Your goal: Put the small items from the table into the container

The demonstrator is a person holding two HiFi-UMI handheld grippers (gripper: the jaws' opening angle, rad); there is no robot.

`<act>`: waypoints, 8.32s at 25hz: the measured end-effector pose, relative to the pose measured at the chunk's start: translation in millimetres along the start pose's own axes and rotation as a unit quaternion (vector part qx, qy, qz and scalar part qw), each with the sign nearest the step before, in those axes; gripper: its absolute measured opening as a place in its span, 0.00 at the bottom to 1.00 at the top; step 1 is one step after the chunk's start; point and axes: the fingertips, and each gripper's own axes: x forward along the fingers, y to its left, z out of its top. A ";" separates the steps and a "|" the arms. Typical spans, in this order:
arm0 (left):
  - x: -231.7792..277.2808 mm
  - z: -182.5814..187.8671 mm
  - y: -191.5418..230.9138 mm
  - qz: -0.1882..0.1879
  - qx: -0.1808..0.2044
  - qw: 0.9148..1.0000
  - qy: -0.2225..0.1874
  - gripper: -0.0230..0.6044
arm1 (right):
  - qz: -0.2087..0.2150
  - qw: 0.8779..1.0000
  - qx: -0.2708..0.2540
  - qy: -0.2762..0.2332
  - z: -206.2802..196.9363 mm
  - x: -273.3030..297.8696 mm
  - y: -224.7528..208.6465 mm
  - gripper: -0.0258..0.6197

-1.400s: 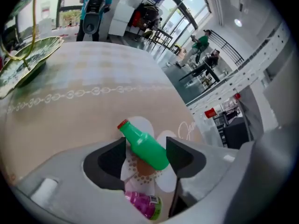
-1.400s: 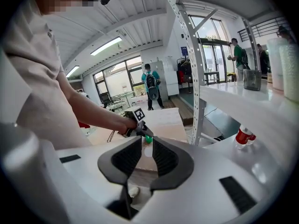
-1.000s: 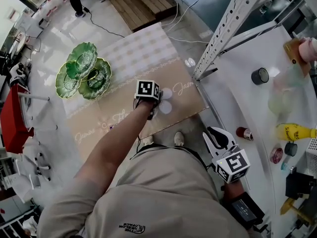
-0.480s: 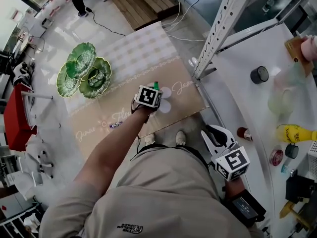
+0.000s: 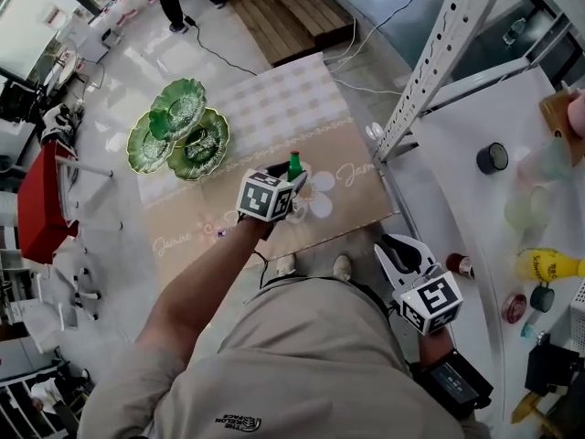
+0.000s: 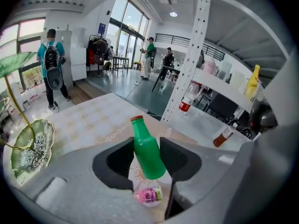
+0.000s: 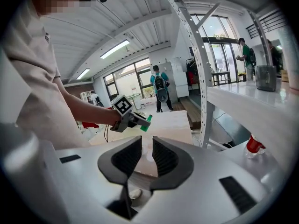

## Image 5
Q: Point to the black tape roll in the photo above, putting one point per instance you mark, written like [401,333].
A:
[492,158]

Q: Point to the person's right forearm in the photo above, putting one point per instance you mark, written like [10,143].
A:
[436,350]

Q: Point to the black cup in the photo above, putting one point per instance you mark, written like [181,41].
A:
[542,297]

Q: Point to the yellow bottle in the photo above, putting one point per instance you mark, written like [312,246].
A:
[546,263]

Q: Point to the pale green cup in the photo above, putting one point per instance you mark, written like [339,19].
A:
[525,208]

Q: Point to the person's left shoe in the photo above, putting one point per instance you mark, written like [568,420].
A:
[286,264]

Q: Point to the wooden platform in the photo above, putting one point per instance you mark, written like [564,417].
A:
[288,7]

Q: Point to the black wrist device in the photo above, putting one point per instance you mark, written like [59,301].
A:
[457,384]

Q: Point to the wooden box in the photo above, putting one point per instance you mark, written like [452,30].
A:
[555,117]

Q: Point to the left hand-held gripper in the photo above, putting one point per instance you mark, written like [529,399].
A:
[262,197]

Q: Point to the red can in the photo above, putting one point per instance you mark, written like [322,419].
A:
[459,264]

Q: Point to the black box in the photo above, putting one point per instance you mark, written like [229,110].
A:
[548,364]

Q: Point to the white metal shelf rack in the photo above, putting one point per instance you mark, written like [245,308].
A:
[439,48]

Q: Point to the table with checked cloth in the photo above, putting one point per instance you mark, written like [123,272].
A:
[283,108]

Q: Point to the person's shoe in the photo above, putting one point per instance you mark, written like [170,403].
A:
[342,268]
[286,264]

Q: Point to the pink cup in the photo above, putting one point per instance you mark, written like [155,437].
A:
[577,112]

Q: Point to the person's right shoe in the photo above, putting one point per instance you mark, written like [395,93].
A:
[342,268]

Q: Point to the small green bottle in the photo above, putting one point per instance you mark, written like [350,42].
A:
[295,167]

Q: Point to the person's left forearm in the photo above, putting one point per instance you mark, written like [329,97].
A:
[196,291]

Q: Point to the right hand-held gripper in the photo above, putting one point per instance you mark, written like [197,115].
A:
[432,302]

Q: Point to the tiered wire fruit stand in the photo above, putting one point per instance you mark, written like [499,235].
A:
[183,126]

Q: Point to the red table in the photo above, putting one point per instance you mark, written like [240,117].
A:
[41,208]

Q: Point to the round red tin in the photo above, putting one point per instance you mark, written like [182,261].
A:
[514,308]

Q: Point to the person's beige shirt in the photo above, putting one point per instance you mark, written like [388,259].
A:
[311,364]

